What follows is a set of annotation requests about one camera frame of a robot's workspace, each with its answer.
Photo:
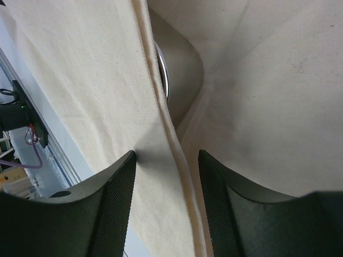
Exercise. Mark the aluminium mounting rail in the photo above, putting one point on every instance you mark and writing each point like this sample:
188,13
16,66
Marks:
46,164

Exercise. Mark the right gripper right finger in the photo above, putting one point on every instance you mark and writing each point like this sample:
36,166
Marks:
247,219

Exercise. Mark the stainless steel tray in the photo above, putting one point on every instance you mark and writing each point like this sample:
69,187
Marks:
180,67

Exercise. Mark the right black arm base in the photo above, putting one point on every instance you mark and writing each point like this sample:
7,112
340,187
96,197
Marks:
20,113

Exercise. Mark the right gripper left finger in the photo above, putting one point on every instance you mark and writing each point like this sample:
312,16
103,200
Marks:
88,219

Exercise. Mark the beige cloth mat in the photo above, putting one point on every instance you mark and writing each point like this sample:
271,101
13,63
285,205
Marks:
269,107

